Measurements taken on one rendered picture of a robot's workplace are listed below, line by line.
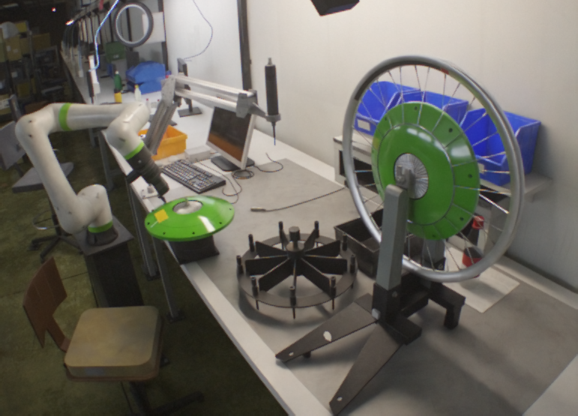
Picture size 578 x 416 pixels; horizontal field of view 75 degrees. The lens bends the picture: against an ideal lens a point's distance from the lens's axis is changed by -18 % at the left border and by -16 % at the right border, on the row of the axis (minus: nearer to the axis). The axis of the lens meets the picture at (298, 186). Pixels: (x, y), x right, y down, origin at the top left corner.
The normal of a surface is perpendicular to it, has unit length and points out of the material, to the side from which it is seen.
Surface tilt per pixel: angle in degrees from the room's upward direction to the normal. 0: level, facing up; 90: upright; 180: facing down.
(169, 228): 23
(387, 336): 18
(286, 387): 0
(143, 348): 0
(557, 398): 0
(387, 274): 87
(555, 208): 90
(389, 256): 87
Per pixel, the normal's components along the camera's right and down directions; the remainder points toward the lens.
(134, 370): 0.14, 0.39
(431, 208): -0.72, 0.42
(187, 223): 0.02, -0.76
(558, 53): -0.85, 0.25
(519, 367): -0.05, -0.91
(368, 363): -0.30, -0.79
